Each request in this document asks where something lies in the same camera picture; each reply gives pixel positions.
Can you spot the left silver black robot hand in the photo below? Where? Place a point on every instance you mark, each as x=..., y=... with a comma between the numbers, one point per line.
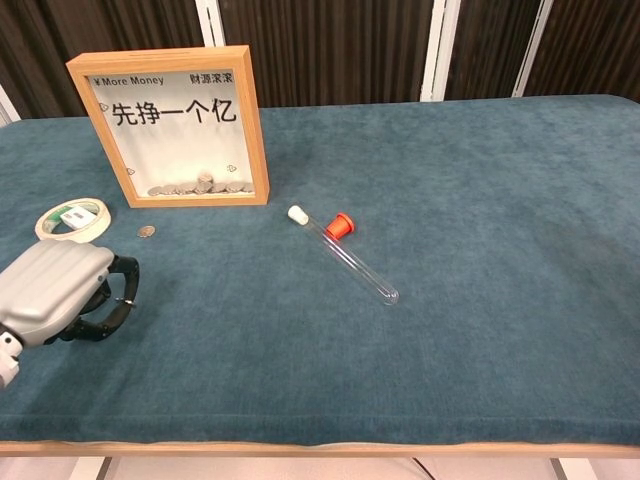
x=50, y=290

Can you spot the silver coin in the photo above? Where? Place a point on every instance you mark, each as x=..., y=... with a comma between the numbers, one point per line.
x=147, y=231

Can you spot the small white green box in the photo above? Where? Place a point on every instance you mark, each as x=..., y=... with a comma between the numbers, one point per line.
x=75, y=216

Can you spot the cream masking tape roll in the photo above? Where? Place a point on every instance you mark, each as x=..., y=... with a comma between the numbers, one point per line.
x=101, y=225

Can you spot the white table leg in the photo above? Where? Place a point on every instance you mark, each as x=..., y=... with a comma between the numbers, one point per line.
x=572, y=470
x=90, y=469

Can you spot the white tube stopper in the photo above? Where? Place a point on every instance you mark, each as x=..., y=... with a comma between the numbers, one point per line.
x=297, y=214

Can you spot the red plastic cap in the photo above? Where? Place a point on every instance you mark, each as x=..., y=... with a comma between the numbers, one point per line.
x=340, y=226

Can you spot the clear glass test tube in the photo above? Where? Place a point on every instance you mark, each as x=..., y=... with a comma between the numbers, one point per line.
x=355, y=260

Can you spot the blue table cloth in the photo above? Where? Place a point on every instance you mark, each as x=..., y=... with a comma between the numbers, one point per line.
x=400, y=300

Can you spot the white partition frame post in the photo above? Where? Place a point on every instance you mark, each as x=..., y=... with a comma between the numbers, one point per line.
x=439, y=50
x=532, y=50
x=210, y=22
x=7, y=107

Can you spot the wooden framed coin bank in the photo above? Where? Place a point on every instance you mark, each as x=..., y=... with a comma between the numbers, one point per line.
x=80, y=70

